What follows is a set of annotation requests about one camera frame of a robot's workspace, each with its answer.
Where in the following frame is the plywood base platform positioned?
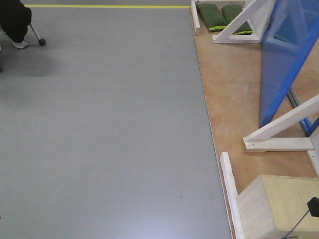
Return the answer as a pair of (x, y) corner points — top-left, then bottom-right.
(190, 0), (319, 239)

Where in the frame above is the white diagonal brace near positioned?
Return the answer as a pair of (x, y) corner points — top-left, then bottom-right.
(243, 96), (319, 152)

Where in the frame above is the white diagonal brace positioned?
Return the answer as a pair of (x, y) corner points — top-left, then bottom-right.
(212, 0), (276, 43)
(243, 96), (319, 152)

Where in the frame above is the green sandbag left of pair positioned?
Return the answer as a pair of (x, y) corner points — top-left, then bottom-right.
(197, 3), (228, 32)

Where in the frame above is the green sandbag of pair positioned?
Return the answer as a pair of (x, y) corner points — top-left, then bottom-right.
(221, 4), (254, 35)
(197, 3), (228, 32)

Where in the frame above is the green sandbag right of pair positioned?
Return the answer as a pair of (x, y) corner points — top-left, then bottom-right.
(221, 4), (254, 35)

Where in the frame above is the chair leg with caster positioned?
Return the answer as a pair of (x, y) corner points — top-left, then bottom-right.
(29, 24), (46, 46)

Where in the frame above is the light wooden box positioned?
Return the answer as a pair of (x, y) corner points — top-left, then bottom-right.
(237, 175), (319, 239)

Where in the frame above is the white diagonal brace far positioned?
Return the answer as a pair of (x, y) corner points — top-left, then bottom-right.
(212, 0), (276, 43)

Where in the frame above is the person's white shoe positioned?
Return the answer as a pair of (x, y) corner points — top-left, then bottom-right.
(11, 41), (28, 49)

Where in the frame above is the person's black trouser leg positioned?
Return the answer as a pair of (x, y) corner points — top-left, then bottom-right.
(0, 0), (32, 43)

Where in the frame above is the white wooden border rail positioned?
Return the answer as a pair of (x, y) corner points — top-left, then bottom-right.
(220, 152), (246, 239)

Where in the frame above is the blue door frame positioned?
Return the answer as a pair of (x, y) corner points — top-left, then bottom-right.
(259, 0), (319, 137)

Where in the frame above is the dark tension rope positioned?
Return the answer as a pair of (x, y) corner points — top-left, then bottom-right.
(281, 211), (312, 239)

